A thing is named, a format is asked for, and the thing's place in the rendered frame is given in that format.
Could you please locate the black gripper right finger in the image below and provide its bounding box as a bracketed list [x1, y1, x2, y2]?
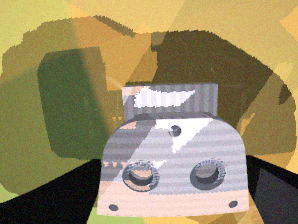
[246, 156, 298, 224]

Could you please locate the white plate with two round holes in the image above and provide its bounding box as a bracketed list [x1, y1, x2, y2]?
[96, 112, 249, 217]

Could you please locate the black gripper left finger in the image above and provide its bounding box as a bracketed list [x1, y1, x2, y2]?
[0, 159, 102, 224]

